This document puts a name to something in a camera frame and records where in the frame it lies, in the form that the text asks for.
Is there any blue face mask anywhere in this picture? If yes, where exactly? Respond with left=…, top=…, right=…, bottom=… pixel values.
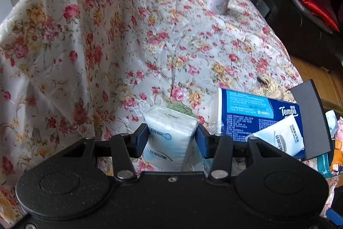
left=325, top=110, right=339, bottom=136

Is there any yellow crochet doily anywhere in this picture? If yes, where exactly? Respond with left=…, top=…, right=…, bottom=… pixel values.
left=251, top=76, right=296, bottom=104

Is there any black sofa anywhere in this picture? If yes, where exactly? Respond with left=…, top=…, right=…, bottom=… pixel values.
left=256, top=0, right=343, bottom=72

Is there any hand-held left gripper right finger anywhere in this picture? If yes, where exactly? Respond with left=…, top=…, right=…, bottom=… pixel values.
left=195, top=124, right=290, bottom=181

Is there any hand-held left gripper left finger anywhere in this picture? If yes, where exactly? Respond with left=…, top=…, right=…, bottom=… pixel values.
left=62, top=123, right=149, bottom=183

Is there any floral blanket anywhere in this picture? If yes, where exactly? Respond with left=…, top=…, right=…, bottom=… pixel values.
left=0, top=0, right=338, bottom=219

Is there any black rectangular box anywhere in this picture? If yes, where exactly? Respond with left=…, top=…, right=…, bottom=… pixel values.
left=290, top=79, right=333, bottom=160

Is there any green patterned pouch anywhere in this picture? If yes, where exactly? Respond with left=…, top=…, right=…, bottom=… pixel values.
left=165, top=102, right=194, bottom=118

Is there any white tissue pack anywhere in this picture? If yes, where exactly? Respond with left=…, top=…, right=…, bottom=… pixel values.
left=245, top=114, right=306, bottom=158
left=144, top=106, right=199, bottom=172

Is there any teal metal tin box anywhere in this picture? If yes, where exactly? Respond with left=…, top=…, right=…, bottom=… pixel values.
left=320, top=100, right=343, bottom=181

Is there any blue tissue pack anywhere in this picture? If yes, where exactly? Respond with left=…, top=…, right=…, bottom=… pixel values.
left=209, top=88, right=306, bottom=160

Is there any orange plush toy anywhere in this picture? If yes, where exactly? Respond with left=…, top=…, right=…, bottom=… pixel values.
left=330, top=138, right=343, bottom=174

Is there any red cushion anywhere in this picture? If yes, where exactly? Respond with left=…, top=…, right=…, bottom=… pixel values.
left=292, top=0, right=340, bottom=32

